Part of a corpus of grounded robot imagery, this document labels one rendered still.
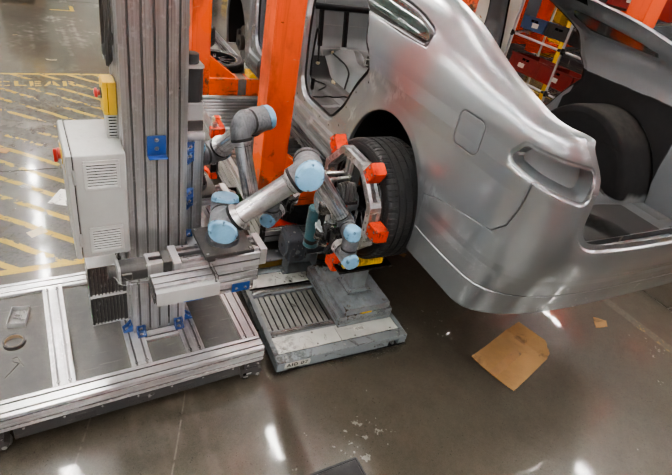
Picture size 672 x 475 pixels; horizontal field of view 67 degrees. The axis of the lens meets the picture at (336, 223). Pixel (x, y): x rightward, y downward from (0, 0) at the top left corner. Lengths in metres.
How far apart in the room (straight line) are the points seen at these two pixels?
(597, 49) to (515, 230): 2.19
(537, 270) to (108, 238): 1.75
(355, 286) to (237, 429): 1.06
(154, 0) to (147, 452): 1.86
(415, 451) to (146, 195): 1.75
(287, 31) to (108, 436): 2.10
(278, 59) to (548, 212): 1.54
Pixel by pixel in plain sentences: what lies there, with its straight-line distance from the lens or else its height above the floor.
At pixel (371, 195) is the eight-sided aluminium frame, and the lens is 2.47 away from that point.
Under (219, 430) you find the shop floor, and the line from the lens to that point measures 2.63.
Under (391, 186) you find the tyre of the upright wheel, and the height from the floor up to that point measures 1.07.
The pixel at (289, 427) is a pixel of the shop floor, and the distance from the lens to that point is 2.66.
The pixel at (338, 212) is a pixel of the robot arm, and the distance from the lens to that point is 2.23.
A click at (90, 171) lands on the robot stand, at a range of 2.12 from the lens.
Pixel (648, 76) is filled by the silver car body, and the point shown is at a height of 1.60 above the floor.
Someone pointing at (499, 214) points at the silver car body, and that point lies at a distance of 2.09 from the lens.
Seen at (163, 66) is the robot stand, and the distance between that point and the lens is 2.05.
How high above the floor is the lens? 2.16
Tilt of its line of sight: 32 degrees down
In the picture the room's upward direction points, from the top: 12 degrees clockwise
